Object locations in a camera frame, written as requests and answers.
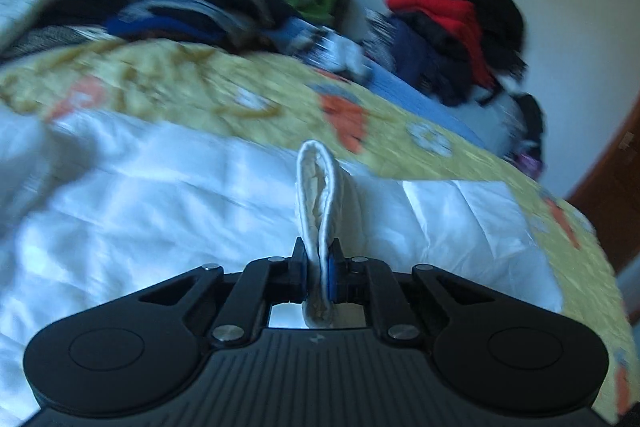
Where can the white garment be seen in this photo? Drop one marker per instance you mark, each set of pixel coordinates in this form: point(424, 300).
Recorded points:
point(165, 212)

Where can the pile of red and black clothes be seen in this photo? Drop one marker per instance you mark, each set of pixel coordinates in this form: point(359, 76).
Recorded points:
point(450, 32)

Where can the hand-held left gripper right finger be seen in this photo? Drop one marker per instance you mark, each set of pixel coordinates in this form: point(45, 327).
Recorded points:
point(332, 277)

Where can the yellow printed bedspread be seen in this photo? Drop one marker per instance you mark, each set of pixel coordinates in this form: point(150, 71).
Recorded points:
point(260, 79)

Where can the brown wooden door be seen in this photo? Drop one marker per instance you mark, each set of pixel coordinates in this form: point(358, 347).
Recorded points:
point(607, 187)

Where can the blue cloth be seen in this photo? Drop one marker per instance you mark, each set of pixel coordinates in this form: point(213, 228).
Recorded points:
point(400, 87)

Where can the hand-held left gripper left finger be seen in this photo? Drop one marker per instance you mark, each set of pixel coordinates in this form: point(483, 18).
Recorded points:
point(302, 274)

